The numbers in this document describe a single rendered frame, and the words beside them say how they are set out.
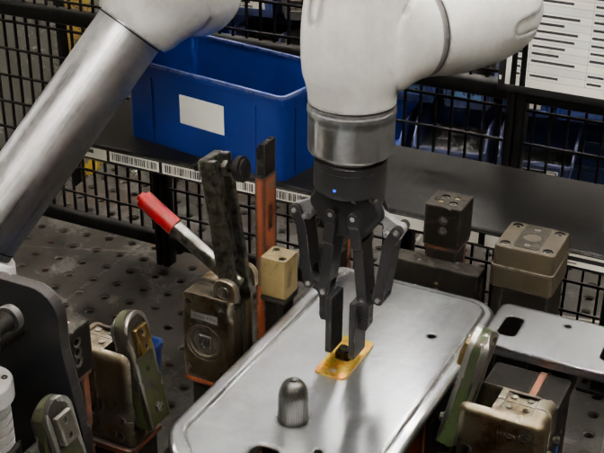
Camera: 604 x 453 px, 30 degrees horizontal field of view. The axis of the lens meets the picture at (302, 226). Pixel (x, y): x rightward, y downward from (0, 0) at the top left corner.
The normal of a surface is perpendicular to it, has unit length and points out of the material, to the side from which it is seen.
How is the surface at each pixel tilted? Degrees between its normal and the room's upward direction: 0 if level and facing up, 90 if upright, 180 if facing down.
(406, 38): 87
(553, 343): 0
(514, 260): 88
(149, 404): 78
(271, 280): 90
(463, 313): 0
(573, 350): 0
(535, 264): 88
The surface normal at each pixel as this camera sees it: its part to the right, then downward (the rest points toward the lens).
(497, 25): 0.61, 0.26
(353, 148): -0.02, 0.45
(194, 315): -0.45, 0.40
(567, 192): 0.01, -0.89
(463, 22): 0.44, 0.11
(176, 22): 0.54, 0.54
